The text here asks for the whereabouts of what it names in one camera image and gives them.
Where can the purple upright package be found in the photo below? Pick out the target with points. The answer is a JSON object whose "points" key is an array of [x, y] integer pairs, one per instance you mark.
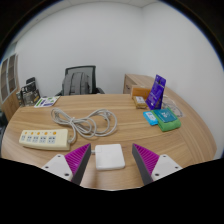
{"points": [[156, 93]]}

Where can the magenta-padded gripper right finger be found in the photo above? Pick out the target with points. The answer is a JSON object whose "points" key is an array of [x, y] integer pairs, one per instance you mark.
{"points": [[161, 167]]}

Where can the cream power strip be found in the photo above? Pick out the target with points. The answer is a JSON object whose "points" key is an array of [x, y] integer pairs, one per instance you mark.
{"points": [[43, 139]]}

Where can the clear plastic bag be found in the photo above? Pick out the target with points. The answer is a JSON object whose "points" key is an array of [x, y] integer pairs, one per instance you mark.
{"points": [[176, 107]]}

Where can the small dark cardboard box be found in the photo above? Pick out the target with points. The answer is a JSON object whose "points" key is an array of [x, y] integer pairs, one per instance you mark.
{"points": [[19, 98]]}

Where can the low wooden side cabinet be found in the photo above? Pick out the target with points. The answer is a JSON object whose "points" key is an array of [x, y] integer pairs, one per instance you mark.
{"points": [[138, 80]]}

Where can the green box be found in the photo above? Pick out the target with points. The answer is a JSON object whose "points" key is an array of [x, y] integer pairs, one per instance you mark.
{"points": [[166, 120]]}

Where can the green and purple leaflet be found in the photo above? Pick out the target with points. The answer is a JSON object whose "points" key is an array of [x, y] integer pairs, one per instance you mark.
{"points": [[46, 101]]}

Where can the grey backpack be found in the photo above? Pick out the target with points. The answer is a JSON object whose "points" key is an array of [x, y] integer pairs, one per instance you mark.
{"points": [[76, 83]]}

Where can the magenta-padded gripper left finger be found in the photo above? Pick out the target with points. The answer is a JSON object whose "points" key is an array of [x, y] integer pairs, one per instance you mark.
{"points": [[60, 166]]}

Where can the white charger block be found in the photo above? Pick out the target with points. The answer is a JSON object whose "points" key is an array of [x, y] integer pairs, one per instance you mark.
{"points": [[109, 157]]}

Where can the small tan box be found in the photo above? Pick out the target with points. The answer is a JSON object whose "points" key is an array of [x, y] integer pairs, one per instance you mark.
{"points": [[140, 102]]}

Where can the black mesh office chair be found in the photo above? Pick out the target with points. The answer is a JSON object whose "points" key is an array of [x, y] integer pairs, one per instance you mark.
{"points": [[93, 71]]}

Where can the small blue box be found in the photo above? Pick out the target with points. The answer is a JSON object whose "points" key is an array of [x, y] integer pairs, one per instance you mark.
{"points": [[150, 118]]}

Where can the orange box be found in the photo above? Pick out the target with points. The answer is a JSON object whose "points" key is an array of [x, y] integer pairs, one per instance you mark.
{"points": [[140, 90]]}

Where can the small black chair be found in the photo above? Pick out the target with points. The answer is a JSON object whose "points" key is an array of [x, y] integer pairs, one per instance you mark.
{"points": [[30, 80]]}

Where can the wooden glass-door cabinet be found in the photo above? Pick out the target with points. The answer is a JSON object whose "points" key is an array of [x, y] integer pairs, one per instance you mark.
{"points": [[8, 100]]}

